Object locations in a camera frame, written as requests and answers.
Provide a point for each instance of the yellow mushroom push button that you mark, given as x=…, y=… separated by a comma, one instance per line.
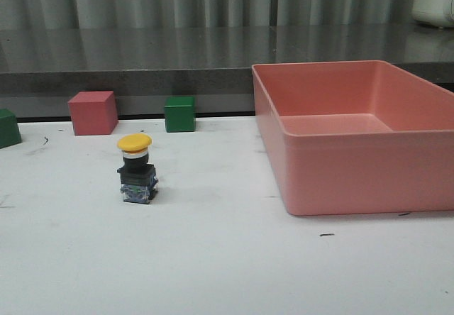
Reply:
x=138, y=177

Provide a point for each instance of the green cube block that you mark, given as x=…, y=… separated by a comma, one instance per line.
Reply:
x=180, y=114

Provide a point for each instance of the pink plastic bin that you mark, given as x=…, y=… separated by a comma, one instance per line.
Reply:
x=355, y=137

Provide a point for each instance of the pink cube block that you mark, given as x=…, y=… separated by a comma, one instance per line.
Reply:
x=93, y=113

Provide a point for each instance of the grey stone counter shelf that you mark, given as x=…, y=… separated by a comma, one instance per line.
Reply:
x=41, y=70

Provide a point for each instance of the green block at left edge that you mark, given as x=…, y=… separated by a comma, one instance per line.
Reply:
x=9, y=130

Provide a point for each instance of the white appliance on counter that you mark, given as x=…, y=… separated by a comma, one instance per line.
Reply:
x=438, y=13

